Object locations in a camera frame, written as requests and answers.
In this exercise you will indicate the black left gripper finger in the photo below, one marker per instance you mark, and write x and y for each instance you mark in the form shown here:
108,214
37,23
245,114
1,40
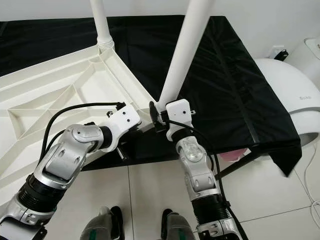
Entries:
134,134

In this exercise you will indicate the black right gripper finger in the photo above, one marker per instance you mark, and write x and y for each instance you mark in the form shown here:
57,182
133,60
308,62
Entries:
153,111

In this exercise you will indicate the white plastic table leg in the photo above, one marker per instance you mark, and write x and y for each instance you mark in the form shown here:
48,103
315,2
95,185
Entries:
185,50
102,25

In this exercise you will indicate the white plastic table top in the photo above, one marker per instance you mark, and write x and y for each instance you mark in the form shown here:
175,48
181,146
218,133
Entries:
40,95

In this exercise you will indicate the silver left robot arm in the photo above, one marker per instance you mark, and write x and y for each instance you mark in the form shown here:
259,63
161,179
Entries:
65,155

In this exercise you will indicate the grey robot right leg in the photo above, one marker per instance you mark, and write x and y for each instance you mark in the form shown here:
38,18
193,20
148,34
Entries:
179,228

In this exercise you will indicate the black tablecloth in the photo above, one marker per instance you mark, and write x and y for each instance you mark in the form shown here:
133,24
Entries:
255,85

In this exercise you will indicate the white round appliance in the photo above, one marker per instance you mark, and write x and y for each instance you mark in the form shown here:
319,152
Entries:
290,95

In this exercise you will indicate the white rounded plastic container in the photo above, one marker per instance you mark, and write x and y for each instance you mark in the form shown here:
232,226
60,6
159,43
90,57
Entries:
307,55

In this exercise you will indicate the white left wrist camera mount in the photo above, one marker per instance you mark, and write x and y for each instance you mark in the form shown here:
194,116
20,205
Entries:
125,117

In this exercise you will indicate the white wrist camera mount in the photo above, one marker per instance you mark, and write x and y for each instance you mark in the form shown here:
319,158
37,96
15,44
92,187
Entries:
125,117
180,110

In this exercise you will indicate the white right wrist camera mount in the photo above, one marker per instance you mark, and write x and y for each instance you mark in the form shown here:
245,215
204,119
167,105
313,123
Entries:
180,110

